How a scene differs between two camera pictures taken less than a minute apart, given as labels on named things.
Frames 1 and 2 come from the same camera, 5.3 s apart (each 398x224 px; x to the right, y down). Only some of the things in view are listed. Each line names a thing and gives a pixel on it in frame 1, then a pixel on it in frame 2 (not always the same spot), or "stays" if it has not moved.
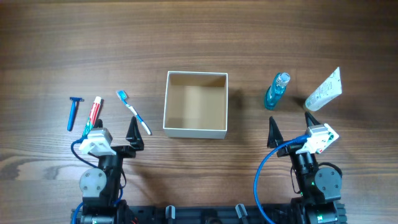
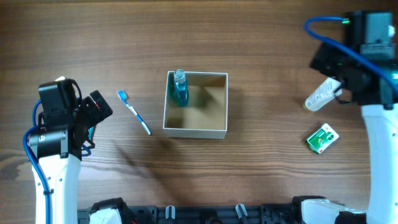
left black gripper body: x=121 y=149 to x=94 y=107
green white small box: x=323 y=140 stays
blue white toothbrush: x=122 y=95 stays
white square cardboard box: x=196 y=105 stays
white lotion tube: x=329 y=91 stays
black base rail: x=209 y=214 stays
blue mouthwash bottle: x=276 y=90 to x=181 y=88
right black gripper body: x=289 y=150 to x=325 y=63
